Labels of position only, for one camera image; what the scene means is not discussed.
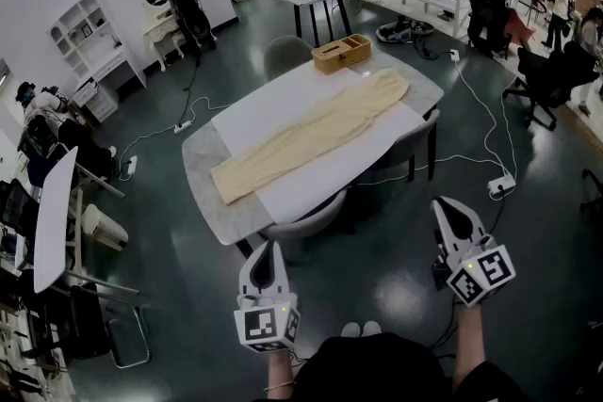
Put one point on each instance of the person's white shoe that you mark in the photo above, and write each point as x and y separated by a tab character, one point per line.
371	328
351	329

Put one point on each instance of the person's black top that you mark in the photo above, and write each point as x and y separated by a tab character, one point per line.
377	372

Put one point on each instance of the wicker basket box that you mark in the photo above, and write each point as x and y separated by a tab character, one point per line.
330	59

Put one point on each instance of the black metal-frame chair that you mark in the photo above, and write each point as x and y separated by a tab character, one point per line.
89	325

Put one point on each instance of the person's left forearm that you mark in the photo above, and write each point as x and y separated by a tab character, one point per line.
278	369

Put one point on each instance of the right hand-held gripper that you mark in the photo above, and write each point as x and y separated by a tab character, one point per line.
485	273

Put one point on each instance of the white power strip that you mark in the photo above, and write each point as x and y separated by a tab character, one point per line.
129	165
500	184
454	55
184	126

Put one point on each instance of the black office chair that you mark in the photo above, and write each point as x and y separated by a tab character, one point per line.
487	14
551	70
592	197

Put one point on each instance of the person's right forearm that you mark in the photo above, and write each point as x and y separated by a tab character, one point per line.
468	343

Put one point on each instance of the white shelf cabinet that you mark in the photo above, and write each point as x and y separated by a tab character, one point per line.
108	61

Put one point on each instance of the person's right white shoe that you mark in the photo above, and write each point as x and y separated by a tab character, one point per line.
371	328

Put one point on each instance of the orange garment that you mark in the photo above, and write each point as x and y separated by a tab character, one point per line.
520	30

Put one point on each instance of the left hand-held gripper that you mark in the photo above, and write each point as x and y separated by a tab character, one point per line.
264	325

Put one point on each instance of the beige trousers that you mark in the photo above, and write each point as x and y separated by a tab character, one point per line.
301	132

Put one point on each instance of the white vanity desk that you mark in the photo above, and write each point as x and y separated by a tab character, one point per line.
162	30

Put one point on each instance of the person's left white shoe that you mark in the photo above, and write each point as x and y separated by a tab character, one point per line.
351	329

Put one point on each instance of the dark sneakers heap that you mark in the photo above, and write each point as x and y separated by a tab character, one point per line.
405	32

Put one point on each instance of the white oval table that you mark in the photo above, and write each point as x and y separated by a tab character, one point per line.
54	221

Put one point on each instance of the white trash bin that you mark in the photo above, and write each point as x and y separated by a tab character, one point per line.
103	226

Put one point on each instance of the white paper sheet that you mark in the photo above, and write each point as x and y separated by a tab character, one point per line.
292	94

